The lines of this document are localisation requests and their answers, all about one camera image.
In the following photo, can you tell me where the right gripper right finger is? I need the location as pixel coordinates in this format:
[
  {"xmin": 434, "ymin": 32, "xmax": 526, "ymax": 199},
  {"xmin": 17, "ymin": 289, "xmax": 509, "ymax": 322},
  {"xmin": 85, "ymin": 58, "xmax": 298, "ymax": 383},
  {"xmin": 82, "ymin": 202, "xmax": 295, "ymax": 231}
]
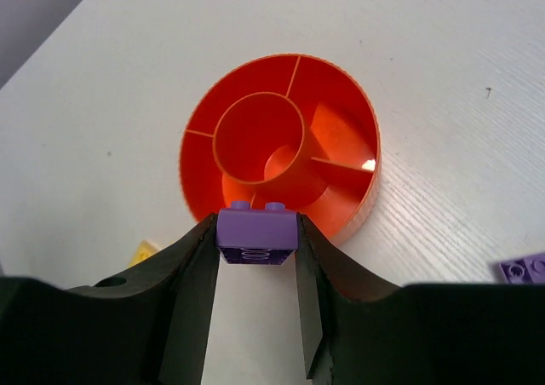
[{"xmin": 295, "ymin": 215, "xmax": 544, "ymax": 384}]

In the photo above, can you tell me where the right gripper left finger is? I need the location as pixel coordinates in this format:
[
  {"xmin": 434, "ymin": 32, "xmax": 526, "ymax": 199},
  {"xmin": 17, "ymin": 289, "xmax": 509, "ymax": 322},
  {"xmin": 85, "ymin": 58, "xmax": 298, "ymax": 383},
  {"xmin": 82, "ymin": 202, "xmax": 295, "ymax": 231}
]
[{"xmin": 1, "ymin": 215, "xmax": 218, "ymax": 384}]

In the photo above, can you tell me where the yellow lego brick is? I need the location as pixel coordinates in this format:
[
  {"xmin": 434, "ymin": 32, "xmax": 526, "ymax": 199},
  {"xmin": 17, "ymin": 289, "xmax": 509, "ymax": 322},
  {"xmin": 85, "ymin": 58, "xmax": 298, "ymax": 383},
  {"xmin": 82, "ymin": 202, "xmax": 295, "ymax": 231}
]
[{"xmin": 129, "ymin": 240, "xmax": 159, "ymax": 267}]

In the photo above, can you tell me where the purple lego brick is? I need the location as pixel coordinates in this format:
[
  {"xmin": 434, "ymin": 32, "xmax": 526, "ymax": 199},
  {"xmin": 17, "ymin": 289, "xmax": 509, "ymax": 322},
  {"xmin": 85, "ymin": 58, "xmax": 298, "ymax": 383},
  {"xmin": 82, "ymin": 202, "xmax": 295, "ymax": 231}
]
[
  {"xmin": 215, "ymin": 201, "xmax": 299, "ymax": 265},
  {"xmin": 499, "ymin": 253, "xmax": 545, "ymax": 284}
]

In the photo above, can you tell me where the orange divided round container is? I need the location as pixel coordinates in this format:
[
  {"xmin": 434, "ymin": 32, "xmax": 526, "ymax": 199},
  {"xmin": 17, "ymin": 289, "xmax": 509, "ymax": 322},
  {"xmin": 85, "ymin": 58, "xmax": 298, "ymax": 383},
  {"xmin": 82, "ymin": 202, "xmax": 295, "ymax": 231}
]
[{"xmin": 179, "ymin": 54, "xmax": 382, "ymax": 244}]

